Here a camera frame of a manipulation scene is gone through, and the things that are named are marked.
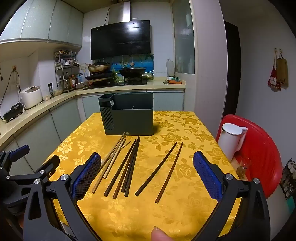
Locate dark wooden chopstick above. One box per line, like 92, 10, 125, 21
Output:
134, 141, 178, 197
154, 141, 184, 204
112, 136, 141, 199
104, 139, 137, 197
124, 138, 141, 197
121, 137, 141, 193

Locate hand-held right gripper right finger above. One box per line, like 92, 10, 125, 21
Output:
193, 151, 271, 241

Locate dark green utensil holder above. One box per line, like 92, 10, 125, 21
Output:
98, 91, 154, 135

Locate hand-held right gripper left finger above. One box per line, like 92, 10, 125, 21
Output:
23, 152, 102, 241

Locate printed carton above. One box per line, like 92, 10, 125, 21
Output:
279, 158, 296, 200

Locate light wooden chopstick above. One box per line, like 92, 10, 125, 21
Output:
103, 136, 127, 179
99, 141, 131, 173
92, 132, 126, 194

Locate white electric kettle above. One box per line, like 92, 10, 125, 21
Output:
218, 123, 248, 161

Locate brass-coloured frying pan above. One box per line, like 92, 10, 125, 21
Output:
88, 61, 111, 73

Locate yellow floral tablecloth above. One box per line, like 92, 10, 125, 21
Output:
44, 111, 245, 241

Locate dark wooden door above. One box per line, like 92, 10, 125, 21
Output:
224, 20, 240, 116

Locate brown hanging bag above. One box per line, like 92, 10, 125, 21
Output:
275, 57, 289, 88

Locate beige kitchen countertop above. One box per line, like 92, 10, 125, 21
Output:
0, 77, 186, 149

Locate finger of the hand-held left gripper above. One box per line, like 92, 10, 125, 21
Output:
8, 155, 60, 186
0, 145, 30, 167

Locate group of sauce bottles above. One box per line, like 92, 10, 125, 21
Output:
65, 72, 78, 88

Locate pale green wall cabinets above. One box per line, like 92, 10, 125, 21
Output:
0, 0, 84, 45

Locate black appliance power cable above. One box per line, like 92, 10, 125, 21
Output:
0, 70, 20, 109

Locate black gas stove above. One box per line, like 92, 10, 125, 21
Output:
83, 74, 148, 90

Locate red plastic stool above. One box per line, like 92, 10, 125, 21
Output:
216, 114, 283, 200

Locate red patterned hanging bag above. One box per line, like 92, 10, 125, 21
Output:
268, 52, 281, 91

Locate person's right hand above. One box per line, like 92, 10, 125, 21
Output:
151, 227, 177, 241

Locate metal spice rack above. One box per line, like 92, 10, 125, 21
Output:
55, 50, 80, 90

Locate black range hood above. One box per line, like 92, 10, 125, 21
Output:
91, 1, 152, 60

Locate black wok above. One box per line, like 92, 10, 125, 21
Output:
119, 67, 147, 78

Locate white rice cooker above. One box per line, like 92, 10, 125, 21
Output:
19, 86, 43, 108

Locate translucent plastic jug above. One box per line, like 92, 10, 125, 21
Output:
166, 59, 175, 77

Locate black countertop appliance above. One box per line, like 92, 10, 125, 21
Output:
3, 103, 26, 121

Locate blue sea tile mural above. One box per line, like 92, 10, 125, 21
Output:
111, 54, 154, 77

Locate frosted glass cabinet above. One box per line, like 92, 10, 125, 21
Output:
171, 0, 196, 75

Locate steel kitchen faucet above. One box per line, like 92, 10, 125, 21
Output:
59, 79, 70, 93

